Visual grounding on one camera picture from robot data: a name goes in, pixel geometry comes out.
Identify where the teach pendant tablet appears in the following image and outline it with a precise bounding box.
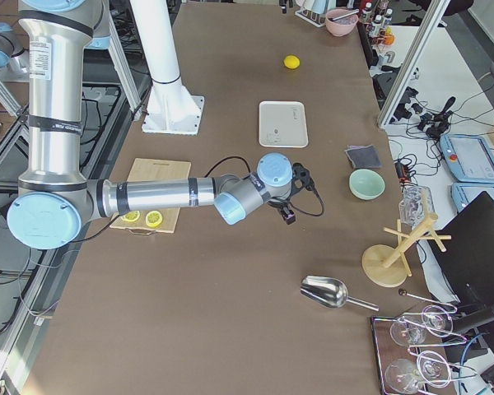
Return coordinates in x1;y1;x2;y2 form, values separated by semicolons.
439;134;494;184
450;183;494;212

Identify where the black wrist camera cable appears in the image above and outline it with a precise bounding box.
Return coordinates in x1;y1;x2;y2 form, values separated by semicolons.
203;156;325;218

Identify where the lemon slice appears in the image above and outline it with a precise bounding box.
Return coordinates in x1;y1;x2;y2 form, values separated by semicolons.
120;211;141;223
145;210;164;229

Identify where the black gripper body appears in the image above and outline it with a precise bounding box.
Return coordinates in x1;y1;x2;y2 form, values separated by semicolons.
268;162;315;209

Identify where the black monitor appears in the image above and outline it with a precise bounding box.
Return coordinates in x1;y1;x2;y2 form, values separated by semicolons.
432;192;494;304

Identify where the wooden cutting board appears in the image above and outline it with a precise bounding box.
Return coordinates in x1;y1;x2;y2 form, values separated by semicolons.
110;158;191;235

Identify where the white rabbit tray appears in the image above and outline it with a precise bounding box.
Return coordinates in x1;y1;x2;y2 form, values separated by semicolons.
259;100;309;148

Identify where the pink bowl with ice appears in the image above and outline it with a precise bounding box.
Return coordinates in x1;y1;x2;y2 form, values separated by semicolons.
325;9;359;37

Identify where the aluminium frame post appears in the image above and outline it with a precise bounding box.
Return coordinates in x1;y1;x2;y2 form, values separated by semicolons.
377;0;450;129

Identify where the glass jar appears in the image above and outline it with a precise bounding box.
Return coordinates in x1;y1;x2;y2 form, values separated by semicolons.
398;186;435;228

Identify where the wine glass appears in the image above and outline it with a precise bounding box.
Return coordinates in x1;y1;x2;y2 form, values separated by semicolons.
384;351;452;394
389;304;453;346

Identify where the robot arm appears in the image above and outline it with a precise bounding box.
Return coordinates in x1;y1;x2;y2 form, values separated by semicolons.
0;22;30;82
7;1;315;250

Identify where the grey folded cloth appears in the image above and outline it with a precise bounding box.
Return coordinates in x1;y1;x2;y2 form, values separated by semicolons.
345;145;382;170

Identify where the green ceramic bowl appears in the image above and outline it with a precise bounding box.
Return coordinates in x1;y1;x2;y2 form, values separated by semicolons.
349;169;385;200

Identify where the metal scoop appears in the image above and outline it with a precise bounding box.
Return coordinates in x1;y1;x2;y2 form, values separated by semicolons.
301;275;380;312

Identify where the wooden mug tree stand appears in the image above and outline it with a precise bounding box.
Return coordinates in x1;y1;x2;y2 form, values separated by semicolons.
361;212;452;287

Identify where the yellow lemon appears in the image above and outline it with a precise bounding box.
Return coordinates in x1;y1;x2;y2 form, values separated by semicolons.
283;55;301;70

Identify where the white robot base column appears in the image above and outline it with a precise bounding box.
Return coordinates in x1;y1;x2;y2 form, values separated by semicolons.
131;0;204;136

